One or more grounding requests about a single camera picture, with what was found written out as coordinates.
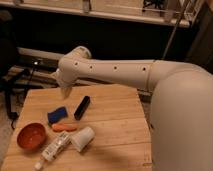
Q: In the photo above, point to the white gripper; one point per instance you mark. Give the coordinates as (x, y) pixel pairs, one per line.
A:
(65, 90)

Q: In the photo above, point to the white ceramic cup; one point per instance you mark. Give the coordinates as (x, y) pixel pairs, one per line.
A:
(82, 138)

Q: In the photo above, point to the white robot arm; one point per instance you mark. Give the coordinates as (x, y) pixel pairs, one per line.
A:
(181, 110)

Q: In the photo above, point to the black rectangular block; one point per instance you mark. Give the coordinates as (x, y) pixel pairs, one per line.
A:
(82, 107)

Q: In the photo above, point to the blue sponge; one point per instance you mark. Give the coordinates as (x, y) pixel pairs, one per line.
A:
(57, 115)

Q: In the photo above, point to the orange carrot toy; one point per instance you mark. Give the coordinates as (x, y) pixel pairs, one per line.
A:
(63, 127)

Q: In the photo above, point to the black chair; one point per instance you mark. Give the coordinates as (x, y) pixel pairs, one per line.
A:
(9, 57)

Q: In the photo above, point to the white tube bottle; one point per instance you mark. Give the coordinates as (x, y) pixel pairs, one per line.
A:
(53, 149)

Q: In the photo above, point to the orange bowl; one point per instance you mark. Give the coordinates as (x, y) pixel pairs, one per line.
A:
(31, 137)

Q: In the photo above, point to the metal pole stand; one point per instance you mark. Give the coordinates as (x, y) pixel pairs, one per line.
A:
(181, 14)

